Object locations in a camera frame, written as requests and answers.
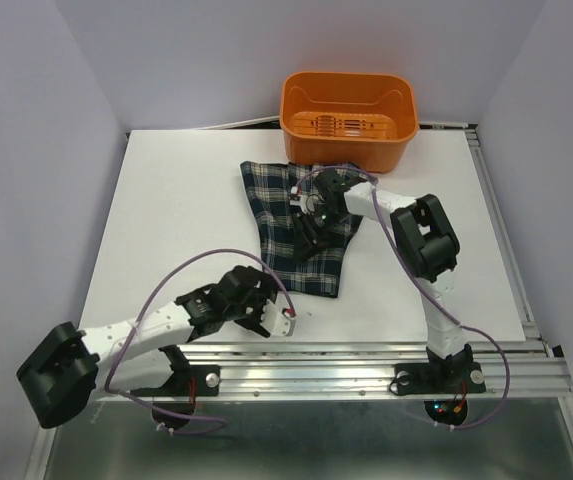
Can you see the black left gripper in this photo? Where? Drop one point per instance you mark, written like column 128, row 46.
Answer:
column 267, row 289

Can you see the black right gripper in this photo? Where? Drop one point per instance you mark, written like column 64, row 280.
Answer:
column 306, row 240

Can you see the navy plaid pleated skirt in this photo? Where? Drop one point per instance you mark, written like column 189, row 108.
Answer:
column 267, row 188

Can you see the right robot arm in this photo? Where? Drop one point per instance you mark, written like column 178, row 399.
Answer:
column 418, row 230

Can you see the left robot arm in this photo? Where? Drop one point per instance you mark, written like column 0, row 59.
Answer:
column 71, row 367

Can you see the orange plastic basket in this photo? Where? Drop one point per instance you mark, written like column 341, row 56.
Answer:
column 333, row 117

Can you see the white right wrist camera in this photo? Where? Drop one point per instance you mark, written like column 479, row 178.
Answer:
column 306, row 203

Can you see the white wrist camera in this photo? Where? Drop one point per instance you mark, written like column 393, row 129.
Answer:
column 306, row 203
column 278, row 320

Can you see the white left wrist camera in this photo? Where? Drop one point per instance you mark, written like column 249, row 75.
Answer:
column 278, row 320

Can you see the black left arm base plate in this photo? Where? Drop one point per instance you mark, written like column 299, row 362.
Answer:
column 197, row 381

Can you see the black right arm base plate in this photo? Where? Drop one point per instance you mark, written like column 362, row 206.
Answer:
column 432, row 379

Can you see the aluminium table frame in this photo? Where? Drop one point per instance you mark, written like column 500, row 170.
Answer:
column 319, row 407

